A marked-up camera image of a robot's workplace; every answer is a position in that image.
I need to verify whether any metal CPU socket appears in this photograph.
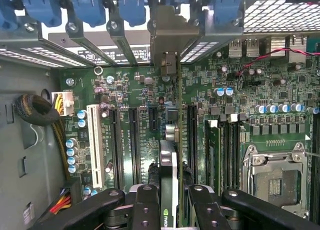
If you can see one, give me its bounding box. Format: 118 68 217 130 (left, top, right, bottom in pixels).
241 142 310 219

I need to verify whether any white expansion slot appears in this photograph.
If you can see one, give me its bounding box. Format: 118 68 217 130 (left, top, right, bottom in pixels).
86 103 106 190

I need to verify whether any green Dell motherboard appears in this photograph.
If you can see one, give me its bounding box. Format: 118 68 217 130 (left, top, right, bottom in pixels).
58 39 320 223

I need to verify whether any white power connector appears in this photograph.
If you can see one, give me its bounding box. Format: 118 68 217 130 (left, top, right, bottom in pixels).
51 89 75 117

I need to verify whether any dark grey open PC case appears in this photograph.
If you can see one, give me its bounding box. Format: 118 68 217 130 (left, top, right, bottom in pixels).
0 0 320 73

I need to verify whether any braided power cable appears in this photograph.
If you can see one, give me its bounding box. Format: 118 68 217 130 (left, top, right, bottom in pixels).
14 93 72 181

